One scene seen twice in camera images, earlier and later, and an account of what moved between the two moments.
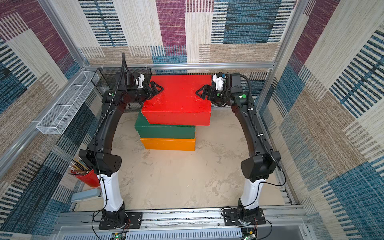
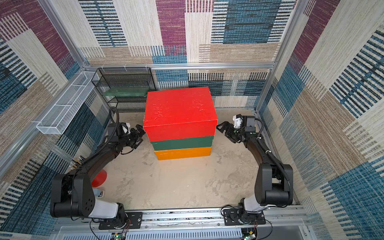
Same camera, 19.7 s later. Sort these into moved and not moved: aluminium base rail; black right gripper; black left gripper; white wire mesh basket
Moved: black left gripper; black right gripper
Not moved: white wire mesh basket; aluminium base rail
